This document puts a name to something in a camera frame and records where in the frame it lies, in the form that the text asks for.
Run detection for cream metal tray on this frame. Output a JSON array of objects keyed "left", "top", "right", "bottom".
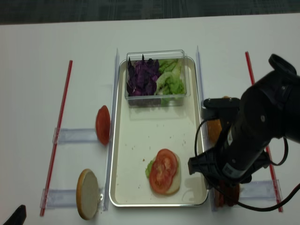
[{"left": 109, "top": 58, "right": 208, "bottom": 207}]

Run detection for red strip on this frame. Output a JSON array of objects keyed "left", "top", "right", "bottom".
[
  {"left": 245, "top": 52, "right": 282, "bottom": 204},
  {"left": 39, "top": 60, "right": 73, "bottom": 217}
]

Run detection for black cable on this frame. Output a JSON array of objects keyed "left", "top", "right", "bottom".
[{"left": 195, "top": 119, "right": 300, "bottom": 210}]

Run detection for lower right acrylic holder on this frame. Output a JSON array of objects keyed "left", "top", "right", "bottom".
[{"left": 240, "top": 180, "right": 282, "bottom": 200}]

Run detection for stack of meat slices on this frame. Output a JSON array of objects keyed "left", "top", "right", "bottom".
[{"left": 214, "top": 182, "right": 240, "bottom": 208}]

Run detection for lower left acrylic holder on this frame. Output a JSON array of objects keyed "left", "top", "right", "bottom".
[{"left": 39, "top": 187, "right": 105, "bottom": 210}]

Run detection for left clear acrylic rail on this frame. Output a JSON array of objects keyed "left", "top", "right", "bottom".
[{"left": 102, "top": 49, "right": 120, "bottom": 211}]

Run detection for clear plastic salad box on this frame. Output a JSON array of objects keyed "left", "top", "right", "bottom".
[{"left": 125, "top": 49, "right": 190, "bottom": 107}]

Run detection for upper tomato slice on bun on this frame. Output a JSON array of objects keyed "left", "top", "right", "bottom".
[{"left": 156, "top": 149, "right": 179, "bottom": 177}]

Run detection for right red strip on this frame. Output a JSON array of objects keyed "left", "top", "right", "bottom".
[{"left": 245, "top": 52, "right": 282, "bottom": 204}]

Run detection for lower tomato slice on bun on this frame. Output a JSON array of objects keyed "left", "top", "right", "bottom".
[{"left": 149, "top": 158, "right": 178, "bottom": 194}]

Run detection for acrylic holder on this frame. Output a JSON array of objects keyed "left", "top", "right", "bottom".
[
  {"left": 39, "top": 187, "right": 105, "bottom": 210},
  {"left": 240, "top": 180, "right": 282, "bottom": 200},
  {"left": 52, "top": 128, "right": 98, "bottom": 144}
]

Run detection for lettuce leaf under tomato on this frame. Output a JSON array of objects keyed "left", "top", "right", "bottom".
[{"left": 145, "top": 160, "right": 155, "bottom": 179}]

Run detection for black object bottom left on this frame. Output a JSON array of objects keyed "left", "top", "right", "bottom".
[{"left": 3, "top": 205, "right": 27, "bottom": 225}]

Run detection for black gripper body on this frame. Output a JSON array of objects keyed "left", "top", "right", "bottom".
[{"left": 188, "top": 131, "right": 272, "bottom": 186}]

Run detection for purple cabbage pieces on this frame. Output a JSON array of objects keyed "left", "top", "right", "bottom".
[{"left": 127, "top": 55, "right": 161, "bottom": 97}]

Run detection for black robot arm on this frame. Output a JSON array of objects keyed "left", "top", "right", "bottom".
[{"left": 188, "top": 54, "right": 300, "bottom": 186}]

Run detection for tomato slice on bun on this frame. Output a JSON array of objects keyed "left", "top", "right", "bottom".
[
  {"left": 149, "top": 158, "right": 178, "bottom": 194},
  {"left": 156, "top": 149, "right": 179, "bottom": 177}
]

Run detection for upright bun bottom half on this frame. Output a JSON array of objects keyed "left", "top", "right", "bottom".
[{"left": 76, "top": 169, "right": 98, "bottom": 220}]

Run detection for green lettuce in box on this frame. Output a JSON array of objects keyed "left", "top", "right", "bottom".
[{"left": 153, "top": 59, "right": 186, "bottom": 106}]

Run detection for upright tomato slice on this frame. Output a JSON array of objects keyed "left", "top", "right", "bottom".
[{"left": 95, "top": 105, "right": 111, "bottom": 146}]

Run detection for front sesame bun top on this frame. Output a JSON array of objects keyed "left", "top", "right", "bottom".
[{"left": 207, "top": 120, "right": 222, "bottom": 144}]

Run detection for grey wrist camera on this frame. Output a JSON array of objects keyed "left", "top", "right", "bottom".
[{"left": 201, "top": 97, "right": 240, "bottom": 122}]

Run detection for upper left acrylic holder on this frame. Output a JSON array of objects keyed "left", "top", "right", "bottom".
[{"left": 52, "top": 128, "right": 98, "bottom": 144}]

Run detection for left red strip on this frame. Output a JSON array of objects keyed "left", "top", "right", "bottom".
[{"left": 39, "top": 60, "right": 73, "bottom": 217}]

